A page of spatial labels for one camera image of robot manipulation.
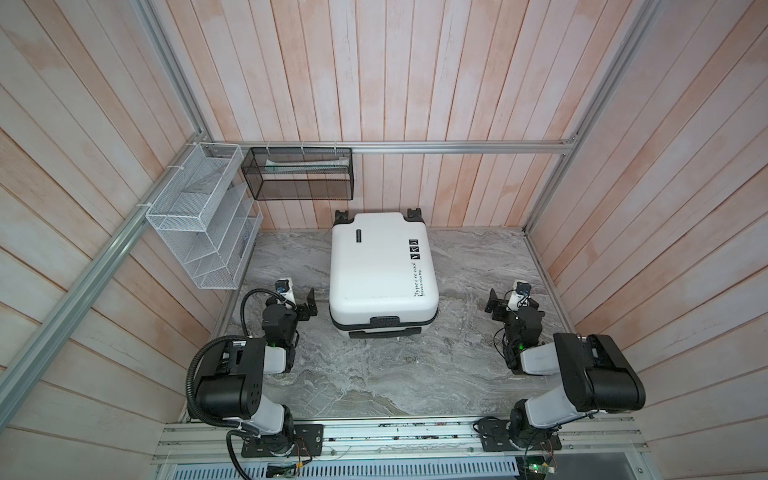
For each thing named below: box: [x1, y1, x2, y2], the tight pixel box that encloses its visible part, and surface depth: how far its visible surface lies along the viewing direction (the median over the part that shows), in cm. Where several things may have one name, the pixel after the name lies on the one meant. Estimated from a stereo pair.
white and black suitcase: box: [329, 208, 439, 339], surface depth 85 cm
